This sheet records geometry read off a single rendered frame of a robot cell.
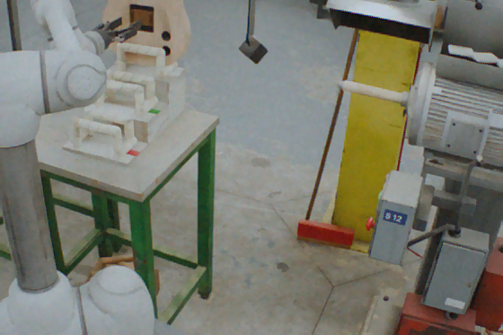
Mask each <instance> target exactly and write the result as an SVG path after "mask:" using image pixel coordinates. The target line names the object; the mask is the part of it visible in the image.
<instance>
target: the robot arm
mask: <svg viewBox="0 0 503 335"><path fill-rule="evenodd" d="M30 4H31V8H32V13H33V15H34V18H35V20H36V22H37V24H38V26H39V27H40V30H41V31H42V32H43V33H44V35H45V36H46V38H47V40H48V43H49V47H50V50H43V51H30V50H24V51H15V52H5V53H0V208H1V209H2V214H3V218H4V226H5V230H6V234H7V238H8V242H9V246H10V251H11V255H12V259H13V266H14V272H15V276H16V279H14V280H13V283H12V284H11V286H10V287H9V290H8V293H9V297H8V296H7V297H6V298H5V299H4V300H3V301H2V302H1V303H0V335H163V334H160V333H157V332H154V307H153V302H152V298H151V296H150V294H149V292H148V289H147V287H146V285H145V283H144V281H143V280H142V278H141V277H140V276H139V275H138V274H137V273H136V272H135V271H134V270H133V269H129V268H127V267H123V266H113V267H107V268H104V269H102V270H101V271H99V272H97V273H96V274H95V275H94V276H93V277H92V278H91V280H90V282H88V283H85V284H84V285H82V286H80V287H71V285H70V283H69V282H68V279H67V278H66V276H65V275H63V273H61V272H60V271H58V270H57V269H56V262H55V258H54V252H53V247H52V241H51V236H50V230H49V223H48V219H47V214H46V208H45V203H44V198H43V191H42V183H41V175H40V165H39V160H38V154H37V148H36V143H35V136H36V134H37V132H38V131H39V129H40V120H41V116H42V115H48V114H53V113H58V112H62V111H66V110H71V109H73V108H75V107H84V106H87V105H90V104H92V103H94V102H95V101H96V100H97V99H98V98H99V97H100V96H102V94H103V92H104V90H105V88H106V85H107V72H106V68H105V65H104V63H102V61H101V60H100V59H99V56H100V55H101V54H102V53H103V51H104V50H105V49H107V48H108V47H109V46H110V44H111V43H114V42H115V41H119V43H123V42H124V40H127V39H129V38H132V37H134V36H136V35H137V30H138V29H140V28H141V27H142V25H141V20H137V21H135V22H133V23H132V24H130V25H129V27H127V28H125V29H122V30H119V31H116V30H115V29H117V28H118V27H119V26H121V25H122V23H123V21H122V17H119V18H117V19H115V20H114V21H113V22H111V23H110V21H106V24H105V23H104V22H102V23H100V24H99V25H97V26H96V27H95V28H94V29H92V30H90V31H87V32H86V33H84V34H83V33H82V32H81V31H80V29H79V27H78V25H77V24H76V23H77V21H76V19H75V11H74V10H73V7H72V5H71V3H70V1H69V0H30Z"/></svg>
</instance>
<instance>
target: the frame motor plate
mask: <svg viewBox="0 0 503 335"><path fill-rule="evenodd" d="M467 169H468V168H466V167H463V166H459V165H456V164H453V163H447V162H443V161H437V160H436V159H435V160H433V159H430V158H426V159H425V162H424V169H423V172H424V173H427V174H431V175H435V176H437V177H444V178H447V179H450V180H454V181H460V182H463V177H464V175H465V173H466V170H467ZM468 183H469V184H472V185H476V186H479V187H482V188H485V189H488V190H497V191H500V192H503V177H501V176H498V175H495V174H491V173H488V172H482V171H479V170H472V173H471V175H470V178H469V182H468Z"/></svg>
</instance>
